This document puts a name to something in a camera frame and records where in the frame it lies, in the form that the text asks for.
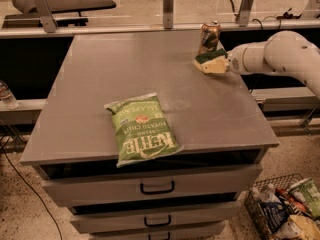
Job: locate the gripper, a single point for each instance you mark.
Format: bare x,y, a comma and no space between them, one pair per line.
237,63

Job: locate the green and yellow sponge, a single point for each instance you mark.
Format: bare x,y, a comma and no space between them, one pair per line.
202,58

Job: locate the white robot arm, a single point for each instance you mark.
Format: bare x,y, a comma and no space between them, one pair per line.
286,53

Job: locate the orange soda can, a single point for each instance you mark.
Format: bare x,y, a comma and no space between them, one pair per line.
210,34

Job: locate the green kettle chips bag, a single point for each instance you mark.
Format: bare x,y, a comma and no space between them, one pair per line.
141,130

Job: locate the grey drawer cabinet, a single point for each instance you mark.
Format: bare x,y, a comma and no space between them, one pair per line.
73,146

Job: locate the plastic bottle in basket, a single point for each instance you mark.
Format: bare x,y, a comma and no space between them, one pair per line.
265,195

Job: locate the red snack bag in basket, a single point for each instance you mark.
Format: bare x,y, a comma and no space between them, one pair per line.
290,199

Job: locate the green snack bag in basket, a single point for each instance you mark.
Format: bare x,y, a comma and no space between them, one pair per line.
308,194

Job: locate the blue snack bag in basket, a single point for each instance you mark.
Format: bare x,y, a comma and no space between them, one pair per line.
276,215

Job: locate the yellow snack bag in basket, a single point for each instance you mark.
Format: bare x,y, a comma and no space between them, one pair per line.
298,228

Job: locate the clear plastic water bottle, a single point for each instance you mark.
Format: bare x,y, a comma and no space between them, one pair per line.
7,97

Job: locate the right metal bracket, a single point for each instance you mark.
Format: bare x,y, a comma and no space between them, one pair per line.
242,18

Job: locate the metal bracket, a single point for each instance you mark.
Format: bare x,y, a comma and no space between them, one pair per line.
168,6
242,18
46,18

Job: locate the middle metal bracket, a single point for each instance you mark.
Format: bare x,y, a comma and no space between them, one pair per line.
168,6

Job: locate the black top drawer handle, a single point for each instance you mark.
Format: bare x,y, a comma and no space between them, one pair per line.
152,189

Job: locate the wire basket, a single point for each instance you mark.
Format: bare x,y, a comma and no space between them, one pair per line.
255,211

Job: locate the black middle drawer handle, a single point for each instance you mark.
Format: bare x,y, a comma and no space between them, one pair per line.
152,222

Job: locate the left metal bracket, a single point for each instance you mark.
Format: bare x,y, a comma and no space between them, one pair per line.
46,18

